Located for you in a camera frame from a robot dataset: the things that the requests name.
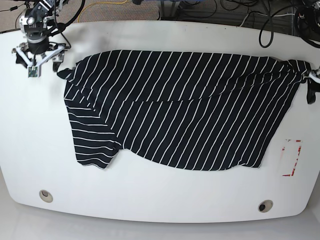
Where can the left table cable grommet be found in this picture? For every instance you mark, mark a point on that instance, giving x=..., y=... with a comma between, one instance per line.
x=45, y=196

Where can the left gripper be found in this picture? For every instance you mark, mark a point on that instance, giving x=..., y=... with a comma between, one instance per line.
x=312, y=85

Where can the grey cabinet behind table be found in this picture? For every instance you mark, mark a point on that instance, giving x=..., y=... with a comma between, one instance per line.
x=174, y=9

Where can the table cable grommet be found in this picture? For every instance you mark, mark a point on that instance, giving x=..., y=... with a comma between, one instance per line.
x=265, y=206
x=45, y=196

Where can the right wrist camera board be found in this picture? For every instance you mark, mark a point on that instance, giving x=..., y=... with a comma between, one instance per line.
x=33, y=71

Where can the red tape corner marking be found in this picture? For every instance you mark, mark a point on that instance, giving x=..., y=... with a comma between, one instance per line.
x=289, y=157

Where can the navy white striped t-shirt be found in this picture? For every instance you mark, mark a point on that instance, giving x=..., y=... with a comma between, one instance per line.
x=186, y=110

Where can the right table cable grommet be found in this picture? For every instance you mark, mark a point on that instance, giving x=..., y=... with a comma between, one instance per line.
x=265, y=206

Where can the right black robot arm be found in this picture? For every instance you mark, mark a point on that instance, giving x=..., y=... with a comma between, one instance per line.
x=50, y=3

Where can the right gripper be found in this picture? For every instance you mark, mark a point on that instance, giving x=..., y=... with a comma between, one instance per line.
x=38, y=24

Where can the black tripod stand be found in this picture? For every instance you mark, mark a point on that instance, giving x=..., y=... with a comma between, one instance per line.
x=9, y=12

